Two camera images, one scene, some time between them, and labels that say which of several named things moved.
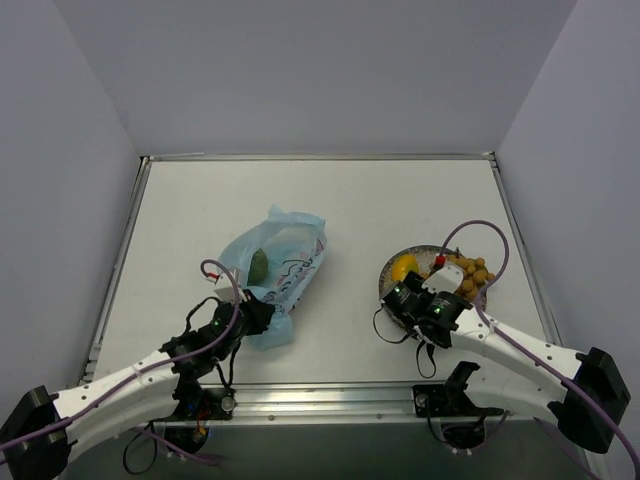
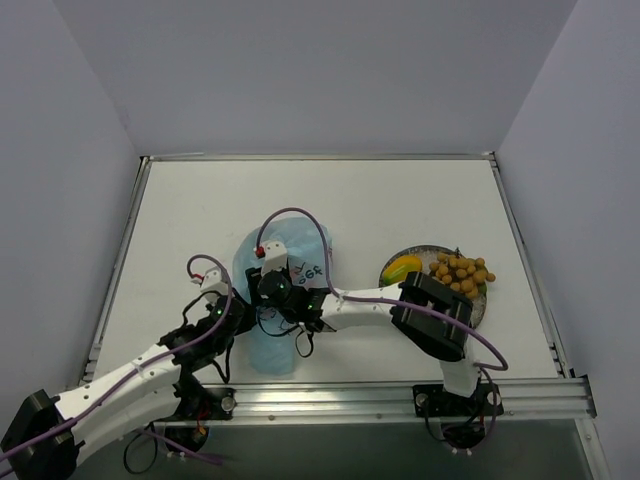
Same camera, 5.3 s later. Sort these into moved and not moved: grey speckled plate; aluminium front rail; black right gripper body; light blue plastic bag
Moved: black right gripper body; light blue plastic bag
Not moved: aluminium front rail; grey speckled plate
